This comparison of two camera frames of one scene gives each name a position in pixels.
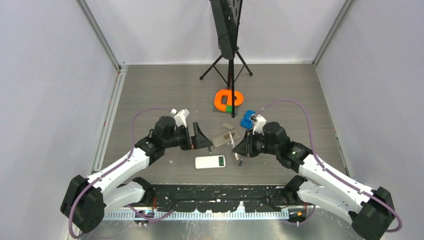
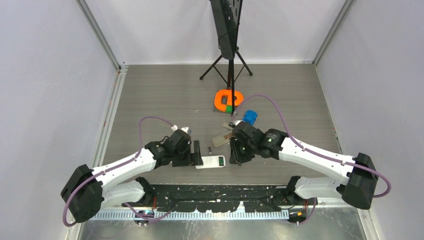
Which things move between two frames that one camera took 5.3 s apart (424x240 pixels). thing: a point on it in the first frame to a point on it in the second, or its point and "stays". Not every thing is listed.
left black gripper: x=201 y=141 to x=190 y=159
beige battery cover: x=228 y=126 stays
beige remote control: x=225 y=138 stays
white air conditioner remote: x=206 y=162 stays
